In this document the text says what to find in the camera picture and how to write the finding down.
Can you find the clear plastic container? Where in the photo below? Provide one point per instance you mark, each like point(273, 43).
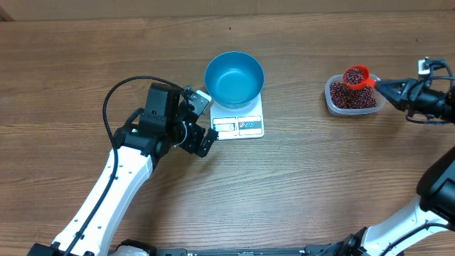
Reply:
point(332, 109)

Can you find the red beans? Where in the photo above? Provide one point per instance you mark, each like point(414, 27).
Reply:
point(345, 98)

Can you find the red scoop blue handle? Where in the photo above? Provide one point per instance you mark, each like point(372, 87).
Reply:
point(358, 77)

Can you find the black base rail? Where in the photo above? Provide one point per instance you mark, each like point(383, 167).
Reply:
point(245, 251)

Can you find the white kitchen scale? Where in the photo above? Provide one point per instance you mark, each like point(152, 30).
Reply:
point(243, 123)

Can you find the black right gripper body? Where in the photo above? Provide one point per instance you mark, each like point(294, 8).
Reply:
point(431, 102)

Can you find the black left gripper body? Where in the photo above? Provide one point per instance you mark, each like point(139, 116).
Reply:
point(190, 141)

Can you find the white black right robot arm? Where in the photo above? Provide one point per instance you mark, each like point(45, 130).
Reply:
point(432, 211)

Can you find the blue bowl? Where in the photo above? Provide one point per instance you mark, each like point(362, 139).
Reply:
point(234, 79)

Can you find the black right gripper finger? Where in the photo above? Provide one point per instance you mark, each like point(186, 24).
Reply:
point(394, 95)
point(404, 83)

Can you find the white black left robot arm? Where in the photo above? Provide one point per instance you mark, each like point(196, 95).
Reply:
point(168, 119)

